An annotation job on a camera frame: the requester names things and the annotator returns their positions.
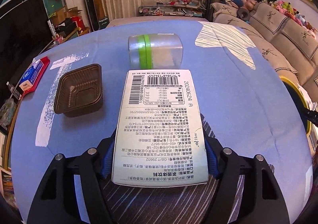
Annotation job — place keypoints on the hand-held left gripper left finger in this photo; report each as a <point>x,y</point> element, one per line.
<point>108,159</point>

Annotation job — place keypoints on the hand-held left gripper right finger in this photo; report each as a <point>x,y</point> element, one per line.
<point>213,162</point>

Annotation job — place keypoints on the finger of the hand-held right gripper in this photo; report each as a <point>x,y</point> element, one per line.
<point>311,116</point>

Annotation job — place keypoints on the yellow rimmed dark bin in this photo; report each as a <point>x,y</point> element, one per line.
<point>294,99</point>

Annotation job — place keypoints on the pale green drink box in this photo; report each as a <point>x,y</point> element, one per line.
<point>161,124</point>

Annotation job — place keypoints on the brown plastic tray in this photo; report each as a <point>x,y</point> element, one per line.
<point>79,89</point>

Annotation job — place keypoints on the beige embroidered sofa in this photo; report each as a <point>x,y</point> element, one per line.
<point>278,30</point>

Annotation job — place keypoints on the yellow and teal television cabinet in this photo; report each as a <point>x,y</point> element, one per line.
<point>11,137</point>

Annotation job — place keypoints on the clear plastic bag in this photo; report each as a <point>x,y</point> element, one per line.
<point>7,112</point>

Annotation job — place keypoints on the pile of plush toys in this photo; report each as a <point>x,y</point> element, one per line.
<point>285,6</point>

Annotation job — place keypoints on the blue tissue pack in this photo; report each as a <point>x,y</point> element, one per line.
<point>31,76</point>

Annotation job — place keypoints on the red cloth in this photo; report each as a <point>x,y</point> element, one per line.
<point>44,63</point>

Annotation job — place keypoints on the clear water bottle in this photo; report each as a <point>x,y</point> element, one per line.
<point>13,91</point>

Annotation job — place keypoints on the clear container green band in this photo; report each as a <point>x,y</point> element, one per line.
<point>161,50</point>

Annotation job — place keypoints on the grey neck pillow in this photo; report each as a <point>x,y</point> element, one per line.
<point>244,14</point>

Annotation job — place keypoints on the red paper bag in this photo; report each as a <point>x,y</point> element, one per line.
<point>78,23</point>

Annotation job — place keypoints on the beige floral bed sheet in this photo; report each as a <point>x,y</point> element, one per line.
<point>149,21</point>

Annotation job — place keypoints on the open cardboard box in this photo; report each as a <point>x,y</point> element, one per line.
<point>68,16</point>

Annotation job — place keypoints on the black flat television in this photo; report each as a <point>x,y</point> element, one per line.
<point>19,40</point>

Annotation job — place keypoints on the black tower fan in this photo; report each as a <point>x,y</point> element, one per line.
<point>95,10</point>

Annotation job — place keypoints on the cluttered glass side table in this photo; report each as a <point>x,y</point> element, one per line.
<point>174,10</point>

